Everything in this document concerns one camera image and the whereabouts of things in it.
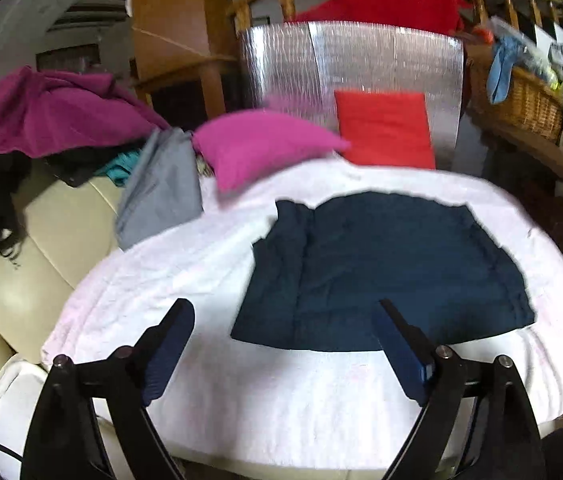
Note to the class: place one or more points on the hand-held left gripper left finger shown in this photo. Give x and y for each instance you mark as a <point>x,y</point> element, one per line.
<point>167,357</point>

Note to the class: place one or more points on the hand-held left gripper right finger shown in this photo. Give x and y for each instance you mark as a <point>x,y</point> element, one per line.
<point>404,357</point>

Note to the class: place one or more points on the navy blue jacket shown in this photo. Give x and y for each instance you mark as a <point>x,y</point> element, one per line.
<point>386,270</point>

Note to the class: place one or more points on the white fleece blanket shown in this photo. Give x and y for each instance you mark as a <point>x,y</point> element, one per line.
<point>281,400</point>

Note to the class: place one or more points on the cream sofa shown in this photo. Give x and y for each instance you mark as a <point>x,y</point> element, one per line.
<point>46,260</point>

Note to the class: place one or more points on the wooden shelf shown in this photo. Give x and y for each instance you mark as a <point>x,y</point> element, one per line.
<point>561,160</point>

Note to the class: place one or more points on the grey cloth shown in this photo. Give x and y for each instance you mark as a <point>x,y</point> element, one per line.
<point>161,190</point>

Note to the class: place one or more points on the teal cloth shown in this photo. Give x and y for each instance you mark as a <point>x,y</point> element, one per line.
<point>119,167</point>

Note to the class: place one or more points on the wicker basket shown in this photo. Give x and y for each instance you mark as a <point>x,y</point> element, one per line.
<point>531,105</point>

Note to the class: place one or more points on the red cushion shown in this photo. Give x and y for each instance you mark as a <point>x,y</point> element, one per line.
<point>386,130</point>

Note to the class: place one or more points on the pink pillow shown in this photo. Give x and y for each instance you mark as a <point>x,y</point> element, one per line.
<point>261,145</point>

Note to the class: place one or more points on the light blue cloth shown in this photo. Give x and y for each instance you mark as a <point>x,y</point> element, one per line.
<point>501,70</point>

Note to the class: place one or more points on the magenta blanket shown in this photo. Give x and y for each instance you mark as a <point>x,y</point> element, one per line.
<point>56,110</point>

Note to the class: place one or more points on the silver insulation sheet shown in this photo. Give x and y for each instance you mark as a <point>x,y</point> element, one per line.
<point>361,60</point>

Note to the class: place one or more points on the red cloth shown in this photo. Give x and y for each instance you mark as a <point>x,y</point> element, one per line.
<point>391,5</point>

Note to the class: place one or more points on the wooden post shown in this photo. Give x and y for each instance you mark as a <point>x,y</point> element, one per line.
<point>181,25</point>

